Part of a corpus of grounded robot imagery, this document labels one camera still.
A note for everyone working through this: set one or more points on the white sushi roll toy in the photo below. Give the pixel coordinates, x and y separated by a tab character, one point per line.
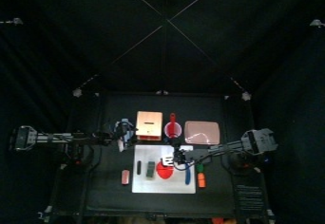
166	161

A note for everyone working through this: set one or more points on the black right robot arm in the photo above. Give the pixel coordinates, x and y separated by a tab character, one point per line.
254	140

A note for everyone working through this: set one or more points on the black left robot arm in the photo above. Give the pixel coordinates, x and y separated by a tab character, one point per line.
45	137

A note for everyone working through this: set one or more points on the pink square plate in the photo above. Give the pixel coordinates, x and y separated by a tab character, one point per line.
202	133

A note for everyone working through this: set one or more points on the copper toy toaster box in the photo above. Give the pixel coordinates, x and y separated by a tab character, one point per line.
148	123

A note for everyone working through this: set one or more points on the blue toy utensil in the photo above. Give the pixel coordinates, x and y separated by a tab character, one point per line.
187	177

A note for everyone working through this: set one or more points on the grey green block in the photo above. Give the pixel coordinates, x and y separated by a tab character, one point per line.
150	169

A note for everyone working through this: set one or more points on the orange toy carrot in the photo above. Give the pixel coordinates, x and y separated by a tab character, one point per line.
201	179

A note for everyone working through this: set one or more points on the thin black stick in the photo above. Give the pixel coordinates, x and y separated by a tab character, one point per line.
138	167

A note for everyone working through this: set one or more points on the pink toy piece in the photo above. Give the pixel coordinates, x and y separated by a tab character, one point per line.
124	177

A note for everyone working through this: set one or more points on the white rectangular mat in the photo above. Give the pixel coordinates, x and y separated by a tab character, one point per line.
147	186

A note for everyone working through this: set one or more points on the white printed table label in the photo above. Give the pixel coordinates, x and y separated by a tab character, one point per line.
250	198

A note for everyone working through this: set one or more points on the orange object below table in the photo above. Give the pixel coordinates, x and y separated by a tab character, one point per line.
218	220

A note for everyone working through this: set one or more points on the silver frame middle bracket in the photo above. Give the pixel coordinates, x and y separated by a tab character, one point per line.
160	92

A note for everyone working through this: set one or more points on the silver frame corner bracket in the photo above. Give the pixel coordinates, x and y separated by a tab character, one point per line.
245	96
76	92

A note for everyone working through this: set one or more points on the silver frame clamp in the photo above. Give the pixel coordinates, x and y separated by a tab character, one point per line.
316	22
15	21

